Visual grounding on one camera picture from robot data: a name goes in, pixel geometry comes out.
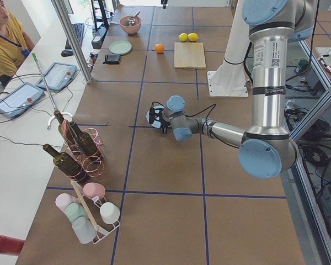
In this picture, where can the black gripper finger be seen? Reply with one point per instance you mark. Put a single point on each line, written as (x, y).
(164, 130)

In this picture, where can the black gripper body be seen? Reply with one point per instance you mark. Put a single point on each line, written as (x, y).
(161, 119)

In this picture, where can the light blue plate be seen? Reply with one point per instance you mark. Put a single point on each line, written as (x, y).
(155, 124)

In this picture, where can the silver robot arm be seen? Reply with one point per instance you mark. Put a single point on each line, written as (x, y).
(265, 28)

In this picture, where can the light green plate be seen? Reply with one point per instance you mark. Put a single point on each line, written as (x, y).
(120, 47)

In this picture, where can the wooden cutting board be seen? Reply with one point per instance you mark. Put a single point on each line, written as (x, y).
(189, 56)

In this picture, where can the orange mandarin fruit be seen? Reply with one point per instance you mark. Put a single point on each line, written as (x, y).
(159, 48)

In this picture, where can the dark wine bottle upper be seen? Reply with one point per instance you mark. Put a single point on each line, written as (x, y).
(84, 141)

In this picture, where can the dark wine bottle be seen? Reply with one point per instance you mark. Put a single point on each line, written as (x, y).
(64, 129)
(65, 163)
(84, 141)

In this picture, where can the folded grey cloth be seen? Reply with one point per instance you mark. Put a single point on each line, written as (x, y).
(112, 59)

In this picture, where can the lower yellow lemon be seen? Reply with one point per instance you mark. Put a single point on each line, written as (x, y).
(183, 37)

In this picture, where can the pink cup on rack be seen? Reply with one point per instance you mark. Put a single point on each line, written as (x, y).
(93, 189)

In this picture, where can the white cup on rack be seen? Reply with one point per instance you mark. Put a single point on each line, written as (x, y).
(110, 213)

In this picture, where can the pink bowl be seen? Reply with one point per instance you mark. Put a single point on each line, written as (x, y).
(130, 28)

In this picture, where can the dark wine bottle lower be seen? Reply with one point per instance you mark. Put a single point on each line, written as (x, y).
(65, 163)

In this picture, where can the metal rod green tip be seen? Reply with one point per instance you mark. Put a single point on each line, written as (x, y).
(44, 81)

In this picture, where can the metal scoop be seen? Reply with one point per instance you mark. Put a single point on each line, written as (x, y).
(132, 20)

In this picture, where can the far teach pendant tablet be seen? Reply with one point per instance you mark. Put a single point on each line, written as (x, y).
(58, 75)

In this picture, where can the teach pendant tablet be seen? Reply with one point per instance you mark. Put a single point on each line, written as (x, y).
(58, 75)
(19, 100)

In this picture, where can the mint green cup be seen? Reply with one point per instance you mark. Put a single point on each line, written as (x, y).
(74, 211)

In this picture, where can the black computer mouse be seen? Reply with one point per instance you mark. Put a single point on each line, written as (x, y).
(67, 53)

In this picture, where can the pale pink cup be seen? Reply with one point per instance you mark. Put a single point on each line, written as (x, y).
(63, 200)

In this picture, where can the grey blue cup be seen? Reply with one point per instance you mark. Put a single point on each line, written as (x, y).
(84, 230)

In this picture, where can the black keyboard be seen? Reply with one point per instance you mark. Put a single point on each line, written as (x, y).
(79, 33)

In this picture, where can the near teach pendant tablet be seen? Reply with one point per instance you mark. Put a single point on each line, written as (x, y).
(19, 100)

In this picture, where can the person in yellow shirt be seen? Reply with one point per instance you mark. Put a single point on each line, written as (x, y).
(15, 44)

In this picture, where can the red cylinder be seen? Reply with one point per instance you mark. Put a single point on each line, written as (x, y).
(10, 246)

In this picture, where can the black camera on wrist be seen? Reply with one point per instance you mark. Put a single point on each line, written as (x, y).
(153, 114)

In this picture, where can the copper wire bottle rack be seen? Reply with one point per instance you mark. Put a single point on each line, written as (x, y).
(92, 165)

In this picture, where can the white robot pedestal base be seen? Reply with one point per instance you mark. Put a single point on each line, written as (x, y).
(229, 79)

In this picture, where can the white wire cup rack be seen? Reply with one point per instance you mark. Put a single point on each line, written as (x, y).
(92, 209)

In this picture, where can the aluminium frame post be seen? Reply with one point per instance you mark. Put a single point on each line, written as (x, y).
(62, 14)

